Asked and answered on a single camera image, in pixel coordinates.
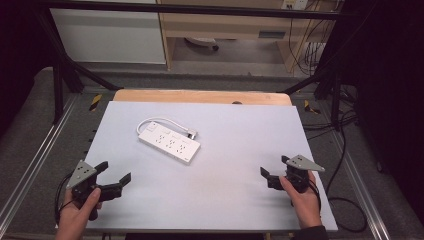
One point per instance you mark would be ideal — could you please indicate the white wall socket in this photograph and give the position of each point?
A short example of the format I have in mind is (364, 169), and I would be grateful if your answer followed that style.
(295, 4)

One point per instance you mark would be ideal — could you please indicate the black metal frame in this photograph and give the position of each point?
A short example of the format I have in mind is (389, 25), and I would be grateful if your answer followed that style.
(58, 93)

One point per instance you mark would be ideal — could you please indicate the person's dark right sleeve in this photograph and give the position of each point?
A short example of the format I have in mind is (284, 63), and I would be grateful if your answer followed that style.
(311, 233)

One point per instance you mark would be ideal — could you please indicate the person's left hand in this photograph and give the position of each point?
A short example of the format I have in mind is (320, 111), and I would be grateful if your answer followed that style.
(73, 218)

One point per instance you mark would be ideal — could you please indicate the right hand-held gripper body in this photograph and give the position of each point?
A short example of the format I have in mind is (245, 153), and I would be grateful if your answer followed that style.
(298, 173)

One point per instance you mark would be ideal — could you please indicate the aluminium floor rail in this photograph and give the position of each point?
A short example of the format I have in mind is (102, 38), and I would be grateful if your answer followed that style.
(36, 153)
(360, 186)

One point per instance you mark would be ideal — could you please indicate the white cabinet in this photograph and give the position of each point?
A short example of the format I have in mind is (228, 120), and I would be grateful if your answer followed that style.
(106, 36)

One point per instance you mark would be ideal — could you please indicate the light wooden desk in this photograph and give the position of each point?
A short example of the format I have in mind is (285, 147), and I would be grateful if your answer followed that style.
(216, 26)

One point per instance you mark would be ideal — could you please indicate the white power strip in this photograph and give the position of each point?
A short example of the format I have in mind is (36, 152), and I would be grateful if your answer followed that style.
(169, 143)

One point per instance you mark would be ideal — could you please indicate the black curtain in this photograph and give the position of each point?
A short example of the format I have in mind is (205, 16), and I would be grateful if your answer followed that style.
(20, 50)
(390, 83)

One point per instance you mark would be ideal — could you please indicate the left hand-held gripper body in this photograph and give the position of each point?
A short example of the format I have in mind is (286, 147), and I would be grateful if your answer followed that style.
(82, 173)

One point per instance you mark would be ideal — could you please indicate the wooden table board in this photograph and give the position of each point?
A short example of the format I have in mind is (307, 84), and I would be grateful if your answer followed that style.
(200, 97)

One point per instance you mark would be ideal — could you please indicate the grey chair base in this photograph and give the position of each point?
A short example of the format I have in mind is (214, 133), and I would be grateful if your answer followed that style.
(201, 42)

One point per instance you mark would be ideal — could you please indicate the yellow black tape strip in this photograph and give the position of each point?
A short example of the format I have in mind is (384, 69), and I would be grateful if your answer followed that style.
(95, 102)
(310, 107)

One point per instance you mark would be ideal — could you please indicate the person's right hand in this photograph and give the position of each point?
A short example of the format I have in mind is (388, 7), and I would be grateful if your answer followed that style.
(305, 203)

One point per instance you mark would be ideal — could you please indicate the white power plug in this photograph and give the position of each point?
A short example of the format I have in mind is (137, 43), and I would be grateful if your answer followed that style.
(192, 134)

